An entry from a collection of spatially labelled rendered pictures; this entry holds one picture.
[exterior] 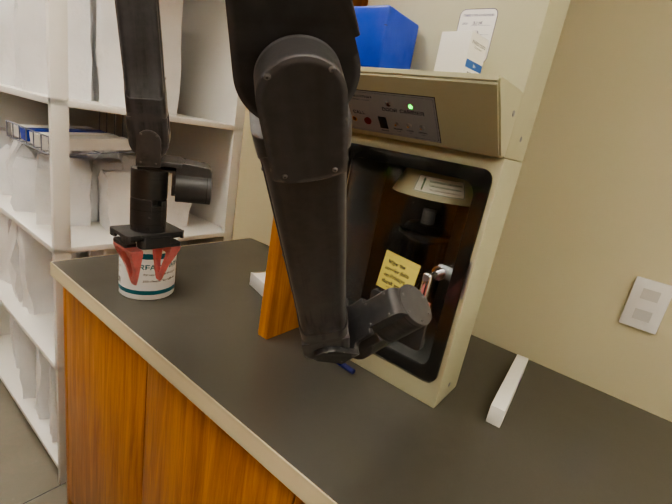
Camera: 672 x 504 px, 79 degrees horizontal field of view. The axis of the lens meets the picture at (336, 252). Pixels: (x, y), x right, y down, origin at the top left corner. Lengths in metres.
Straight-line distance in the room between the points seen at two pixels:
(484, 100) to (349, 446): 0.55
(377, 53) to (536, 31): 0.23
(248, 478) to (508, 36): 0.83
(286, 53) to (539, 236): 1.01
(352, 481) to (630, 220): 0.81
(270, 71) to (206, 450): 0.79
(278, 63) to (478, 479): 0.67
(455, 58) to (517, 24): 0.12
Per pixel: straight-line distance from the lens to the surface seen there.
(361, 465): 0.68
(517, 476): 0.78
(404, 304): 0.50
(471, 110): 0.64
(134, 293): 1.09
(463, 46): 0.67
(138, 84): 0.70
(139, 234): 0.74
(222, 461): 0.86
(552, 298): 1.15
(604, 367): 1.18
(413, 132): 0.72
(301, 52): 0.18
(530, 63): 0.72
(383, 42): 0.71
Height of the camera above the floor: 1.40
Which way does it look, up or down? 16 degrees down
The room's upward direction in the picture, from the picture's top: 10 degrees clockwise
